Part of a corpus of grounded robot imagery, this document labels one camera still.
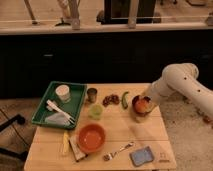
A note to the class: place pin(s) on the dark red grape bunch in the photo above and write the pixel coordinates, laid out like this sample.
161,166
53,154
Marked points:
111,99

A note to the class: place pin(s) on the black chair base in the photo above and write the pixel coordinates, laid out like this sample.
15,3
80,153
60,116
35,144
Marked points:
12,136

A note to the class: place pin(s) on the metal cup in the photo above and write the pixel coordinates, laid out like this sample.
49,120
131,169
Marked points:
92,95

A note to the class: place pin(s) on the blue sponge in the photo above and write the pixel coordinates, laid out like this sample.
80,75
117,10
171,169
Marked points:
141,156

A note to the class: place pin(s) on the yellow banana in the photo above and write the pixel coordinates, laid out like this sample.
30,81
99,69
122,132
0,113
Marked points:
65,143

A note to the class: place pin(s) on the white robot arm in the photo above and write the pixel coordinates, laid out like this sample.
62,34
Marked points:
181,78

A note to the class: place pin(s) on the green plastic tray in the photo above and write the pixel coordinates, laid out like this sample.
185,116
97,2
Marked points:
73,107

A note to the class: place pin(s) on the white plastic fork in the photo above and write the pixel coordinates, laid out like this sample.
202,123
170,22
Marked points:
55,107

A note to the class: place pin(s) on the dark brown bowl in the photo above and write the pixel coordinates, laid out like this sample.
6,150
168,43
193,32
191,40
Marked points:
148,105

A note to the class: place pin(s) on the orange apple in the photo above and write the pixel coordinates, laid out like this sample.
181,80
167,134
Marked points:
140,106

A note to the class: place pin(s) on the small brown book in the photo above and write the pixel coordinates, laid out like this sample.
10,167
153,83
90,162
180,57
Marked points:
78,154

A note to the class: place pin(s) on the wooden table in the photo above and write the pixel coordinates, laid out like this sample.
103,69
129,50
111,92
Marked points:
118,141

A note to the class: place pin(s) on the silver metal fork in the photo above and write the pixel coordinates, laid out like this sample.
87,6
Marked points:
111,155

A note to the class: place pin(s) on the grey folded cloth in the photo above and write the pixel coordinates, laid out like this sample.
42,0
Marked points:
57,119

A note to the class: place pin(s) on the white cylindrical container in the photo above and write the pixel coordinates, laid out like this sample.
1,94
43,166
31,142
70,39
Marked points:
63,92

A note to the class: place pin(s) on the orange bowl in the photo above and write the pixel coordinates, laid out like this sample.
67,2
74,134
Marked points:
91,138

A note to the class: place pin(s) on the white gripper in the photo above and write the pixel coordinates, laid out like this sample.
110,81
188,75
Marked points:
157,91

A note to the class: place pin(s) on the light green plastic cup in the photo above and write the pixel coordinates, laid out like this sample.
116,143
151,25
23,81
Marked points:
95,112

